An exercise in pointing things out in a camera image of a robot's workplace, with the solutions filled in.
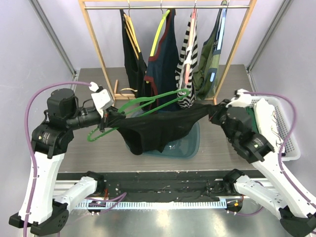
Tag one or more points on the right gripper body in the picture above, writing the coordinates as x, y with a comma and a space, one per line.
217, 113

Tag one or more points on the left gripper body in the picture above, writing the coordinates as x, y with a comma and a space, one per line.
104, 119

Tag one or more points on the green velvet hanger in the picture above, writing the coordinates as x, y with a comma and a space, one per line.
147, 101

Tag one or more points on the orange yellow hanger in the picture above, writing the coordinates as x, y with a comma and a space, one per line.
131, 51

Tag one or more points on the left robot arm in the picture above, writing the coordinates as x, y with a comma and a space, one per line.
42, 213

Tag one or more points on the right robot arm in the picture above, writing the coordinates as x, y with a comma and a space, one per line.
257, 140

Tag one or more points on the striped black white tank top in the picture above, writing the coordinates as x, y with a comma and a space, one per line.
187, 101

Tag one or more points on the olive green tank top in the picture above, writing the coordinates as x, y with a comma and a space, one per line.
203, 87

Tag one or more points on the navy maroon tank top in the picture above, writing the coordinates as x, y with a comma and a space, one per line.
160, 74

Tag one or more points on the pink hanger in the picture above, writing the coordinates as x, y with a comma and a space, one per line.
190, 45

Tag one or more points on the light blue hanger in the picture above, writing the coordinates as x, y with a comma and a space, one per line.
219, 29

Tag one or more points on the neon yellow hanger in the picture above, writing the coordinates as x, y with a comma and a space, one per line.
163, 19

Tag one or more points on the folded green garment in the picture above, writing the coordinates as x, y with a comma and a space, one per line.
250, 111

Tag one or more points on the blue plastic tub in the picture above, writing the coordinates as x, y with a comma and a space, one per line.
183, 148

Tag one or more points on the folded white garment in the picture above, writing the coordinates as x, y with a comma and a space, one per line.
266, 121

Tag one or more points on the white plastic basket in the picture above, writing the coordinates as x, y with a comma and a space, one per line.
292, 151

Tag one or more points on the wooden clothes rack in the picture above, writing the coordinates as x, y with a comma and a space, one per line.
126, 96

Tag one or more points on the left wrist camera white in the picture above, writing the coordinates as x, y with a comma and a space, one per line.
102, 99

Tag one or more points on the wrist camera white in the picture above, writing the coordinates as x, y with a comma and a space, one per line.
102, 99
243, 97

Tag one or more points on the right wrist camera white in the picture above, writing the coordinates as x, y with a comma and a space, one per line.
243, 97

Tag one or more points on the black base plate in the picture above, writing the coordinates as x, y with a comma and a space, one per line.
164, 186

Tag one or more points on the white slotted cable duct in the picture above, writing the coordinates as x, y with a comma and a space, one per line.
90, 205

